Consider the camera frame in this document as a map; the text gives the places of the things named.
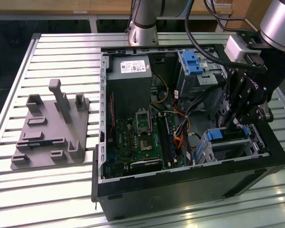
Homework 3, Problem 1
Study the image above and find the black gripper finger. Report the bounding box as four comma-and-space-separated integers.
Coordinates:
224, 67, 244, 126
232, 87, 274, 130

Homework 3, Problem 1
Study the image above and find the hard disk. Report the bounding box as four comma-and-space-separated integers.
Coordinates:
207, 127, 250, 143

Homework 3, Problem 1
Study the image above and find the metal disk bay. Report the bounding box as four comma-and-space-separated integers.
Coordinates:
199, 128, 261, 166

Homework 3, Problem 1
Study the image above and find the metal optical drive cage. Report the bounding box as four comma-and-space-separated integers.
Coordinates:
176, 50, 228, 102

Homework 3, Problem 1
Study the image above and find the blue cage latch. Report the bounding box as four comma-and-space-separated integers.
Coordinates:
182, 51, 204, 75

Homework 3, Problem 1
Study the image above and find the metal socket cover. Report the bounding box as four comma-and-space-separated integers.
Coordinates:
135, 108, 153, 134

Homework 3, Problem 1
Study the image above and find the CPU socket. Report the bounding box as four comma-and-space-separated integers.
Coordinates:
138, 133, 155, 152

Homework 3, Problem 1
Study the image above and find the grey power supply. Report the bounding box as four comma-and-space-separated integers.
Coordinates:
106, 56, 154, 119

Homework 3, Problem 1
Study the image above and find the black PC case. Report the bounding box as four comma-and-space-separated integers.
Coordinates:
91, 44, 285, 221

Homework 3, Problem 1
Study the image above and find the black graphics card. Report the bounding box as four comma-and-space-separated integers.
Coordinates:
129, 158, 164, 171

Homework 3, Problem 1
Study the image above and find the green motherboard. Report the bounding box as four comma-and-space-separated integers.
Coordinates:
103, 111, 188, 179

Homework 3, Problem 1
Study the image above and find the grey parts rack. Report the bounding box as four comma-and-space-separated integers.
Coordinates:
10, 78, 91, 171

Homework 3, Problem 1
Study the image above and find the green RAM stick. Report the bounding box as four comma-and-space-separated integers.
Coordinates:
28, 141, 54, 147

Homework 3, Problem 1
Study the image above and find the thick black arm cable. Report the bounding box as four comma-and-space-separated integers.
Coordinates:
184, 0, 268, 72

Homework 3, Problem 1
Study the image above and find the black wire bundle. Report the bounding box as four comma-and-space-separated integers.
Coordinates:
173, 86, 220, 143

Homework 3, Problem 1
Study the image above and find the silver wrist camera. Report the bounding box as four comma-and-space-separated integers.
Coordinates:
224, 34, 262, 64

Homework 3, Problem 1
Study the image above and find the yellow power wire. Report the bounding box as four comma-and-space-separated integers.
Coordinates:
151, 72, 169, 105

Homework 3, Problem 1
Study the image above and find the blue bay rail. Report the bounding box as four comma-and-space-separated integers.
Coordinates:
194, 142, 206, 165

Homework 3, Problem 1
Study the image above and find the orange data cable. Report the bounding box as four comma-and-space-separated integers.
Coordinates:
174, 116, 191, 152

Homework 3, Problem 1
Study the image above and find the red black twisted wire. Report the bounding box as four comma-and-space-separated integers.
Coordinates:
110, 91, 116, 142

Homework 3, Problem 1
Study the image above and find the wooden desk white frame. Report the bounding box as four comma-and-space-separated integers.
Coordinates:
0, 0, 252, 33

